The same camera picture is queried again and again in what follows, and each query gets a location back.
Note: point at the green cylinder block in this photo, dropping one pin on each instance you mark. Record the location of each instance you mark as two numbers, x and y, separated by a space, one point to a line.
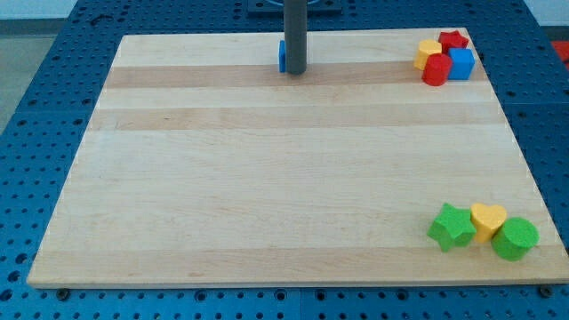
516 237

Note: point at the light wooden board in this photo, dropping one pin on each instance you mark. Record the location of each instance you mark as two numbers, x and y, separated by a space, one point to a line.
204 166

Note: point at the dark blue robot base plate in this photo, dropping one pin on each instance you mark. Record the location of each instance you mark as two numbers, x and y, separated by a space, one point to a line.
275 8

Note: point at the yellow hexagon block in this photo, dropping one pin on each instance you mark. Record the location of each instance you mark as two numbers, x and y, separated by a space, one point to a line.
426 48

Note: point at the red star block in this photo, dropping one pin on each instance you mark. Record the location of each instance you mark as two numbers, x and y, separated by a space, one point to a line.
452 39

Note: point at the green star block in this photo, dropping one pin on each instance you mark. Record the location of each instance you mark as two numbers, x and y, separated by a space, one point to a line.
452 227

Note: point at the red object at right edge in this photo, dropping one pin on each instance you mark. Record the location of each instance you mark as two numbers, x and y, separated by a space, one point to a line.
562 50

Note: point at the small blue block behind rod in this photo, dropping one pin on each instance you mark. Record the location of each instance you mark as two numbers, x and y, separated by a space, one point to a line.
282 57

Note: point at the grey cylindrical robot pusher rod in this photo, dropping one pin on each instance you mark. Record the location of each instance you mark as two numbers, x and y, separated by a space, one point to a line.
295 36

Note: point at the red cylinder block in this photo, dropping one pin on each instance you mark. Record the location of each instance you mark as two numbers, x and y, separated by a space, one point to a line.
437 69

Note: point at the blue cube block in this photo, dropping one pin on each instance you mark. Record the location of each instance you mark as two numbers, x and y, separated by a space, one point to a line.
463 63

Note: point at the yellow heart block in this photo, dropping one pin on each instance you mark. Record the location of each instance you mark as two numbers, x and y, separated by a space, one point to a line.
487 219

